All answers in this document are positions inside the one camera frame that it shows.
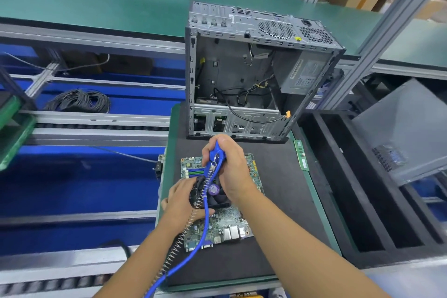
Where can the silver power supply unit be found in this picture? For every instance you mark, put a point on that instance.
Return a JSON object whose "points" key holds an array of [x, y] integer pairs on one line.
{"points": [[302, 72]]}

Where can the thick aluminium frame post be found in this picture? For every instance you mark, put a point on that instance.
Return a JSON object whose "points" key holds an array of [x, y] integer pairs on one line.
{"points": [[381, 36]]}

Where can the person's right hand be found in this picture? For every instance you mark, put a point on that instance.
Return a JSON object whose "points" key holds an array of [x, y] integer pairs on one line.
{"points": [[234, 168]]}

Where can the grey case side panel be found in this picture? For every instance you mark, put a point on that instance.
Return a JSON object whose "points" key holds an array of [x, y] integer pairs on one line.
{"points": [[408, 126]]}

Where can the blue electric screwdriver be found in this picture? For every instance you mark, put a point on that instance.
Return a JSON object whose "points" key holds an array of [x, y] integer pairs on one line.
{"points": [[216, 161]]}

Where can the person's right forearm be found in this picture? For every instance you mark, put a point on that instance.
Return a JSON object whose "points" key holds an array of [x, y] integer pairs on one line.
{"points": [[307, 245]]}

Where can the green memory module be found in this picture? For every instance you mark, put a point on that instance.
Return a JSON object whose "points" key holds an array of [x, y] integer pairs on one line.
{"points": [[301, 154]]}

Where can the aluminium conveyor frame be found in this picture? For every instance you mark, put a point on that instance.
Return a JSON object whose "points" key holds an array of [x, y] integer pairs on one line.
{"points": [[91, 130]]}

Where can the long green workbench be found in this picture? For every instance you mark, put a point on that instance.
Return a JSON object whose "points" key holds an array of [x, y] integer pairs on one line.
{"points": [[84, 1]]}

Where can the black CPU fan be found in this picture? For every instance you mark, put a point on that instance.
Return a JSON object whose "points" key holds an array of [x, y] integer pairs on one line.
{"points": [[218, 200]]}

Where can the dark grey computer case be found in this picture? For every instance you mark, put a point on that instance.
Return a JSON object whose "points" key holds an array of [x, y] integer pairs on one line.
{"points": [[230, 18]]}

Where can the person's left forearm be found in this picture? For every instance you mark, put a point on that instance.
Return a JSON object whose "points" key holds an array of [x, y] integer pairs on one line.
{"points": [[133, 270]]}

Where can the person's left hand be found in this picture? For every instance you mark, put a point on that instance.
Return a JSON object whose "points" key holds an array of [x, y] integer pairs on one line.
{"points": [[178, 207]]}

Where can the green motherboard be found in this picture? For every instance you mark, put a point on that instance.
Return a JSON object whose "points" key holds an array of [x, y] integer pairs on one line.
{"points": [[241, 228]]}

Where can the black divided foam tray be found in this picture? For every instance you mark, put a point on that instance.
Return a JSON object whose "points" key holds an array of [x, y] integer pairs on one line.
{"points": [[328, 182]]}

